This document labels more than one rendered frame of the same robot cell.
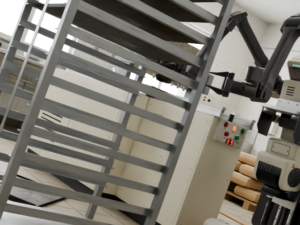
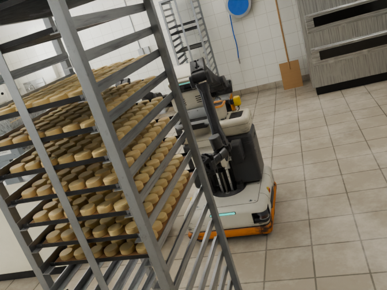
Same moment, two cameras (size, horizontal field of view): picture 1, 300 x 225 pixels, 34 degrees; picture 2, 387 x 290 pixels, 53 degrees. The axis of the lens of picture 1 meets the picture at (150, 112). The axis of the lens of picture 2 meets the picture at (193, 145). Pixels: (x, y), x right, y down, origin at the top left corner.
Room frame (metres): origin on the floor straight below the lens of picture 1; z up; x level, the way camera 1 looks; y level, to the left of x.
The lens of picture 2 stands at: (0.68, 0.79, 1.63)
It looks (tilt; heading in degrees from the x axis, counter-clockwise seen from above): 19 degrees down; 324
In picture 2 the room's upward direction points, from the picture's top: 17 degrees counter-clockwise
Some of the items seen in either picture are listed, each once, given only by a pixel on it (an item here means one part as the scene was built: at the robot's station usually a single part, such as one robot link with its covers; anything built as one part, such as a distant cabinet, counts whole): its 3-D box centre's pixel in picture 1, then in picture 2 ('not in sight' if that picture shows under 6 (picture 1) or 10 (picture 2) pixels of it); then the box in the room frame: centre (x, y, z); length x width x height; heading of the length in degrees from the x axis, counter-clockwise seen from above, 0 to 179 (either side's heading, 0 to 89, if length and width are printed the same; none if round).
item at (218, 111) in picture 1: (133, 87); not in sight; (3.82, 0.19, 0.87); 2.01 x 0.03 x 0.07; 37
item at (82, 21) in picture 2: not in sight; (108, 15); (1.82, 0.12, 1.68); 0.64 x 0.03 x 0.03; 124
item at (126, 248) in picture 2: not in sight; (127, 248); (1.78, 0.38, 0.96); 0.05 x 0.05 x 0.02
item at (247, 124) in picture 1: (160, 98); not in sight; (4.00, -0.04, 0.87); 2.01 x 0.03 x 0.07; 37
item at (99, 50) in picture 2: not in sight; (118, 42); (1.82, 0.12, 1.59); 0.64 x 0.03 x 0.03; 124
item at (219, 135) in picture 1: (230, 134); not in sight; (3.13, -0.52, 0.77); 0.24 x 0.04 x 0.14; 127
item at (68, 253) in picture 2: not in sight; (67, 254); (1.98, 0.51, 0.96); 0.05 x 0.05 x 0.02
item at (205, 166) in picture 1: (177, 166); not in sight; (3.42, -0.30, 0.45); 0.70 x 0.34 x 0.90; 37
